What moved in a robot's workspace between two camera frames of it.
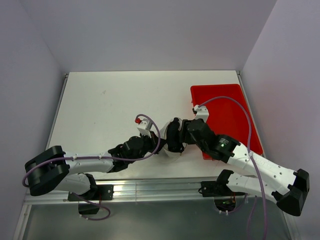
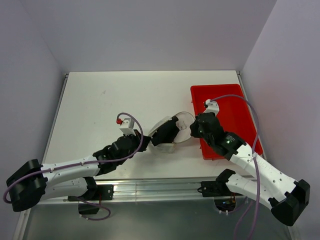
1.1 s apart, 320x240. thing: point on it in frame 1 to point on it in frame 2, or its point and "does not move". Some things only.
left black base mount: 103,192 does not move
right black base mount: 224,197 does not move
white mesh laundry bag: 173,156 to 184,123
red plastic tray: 226,118 does not move
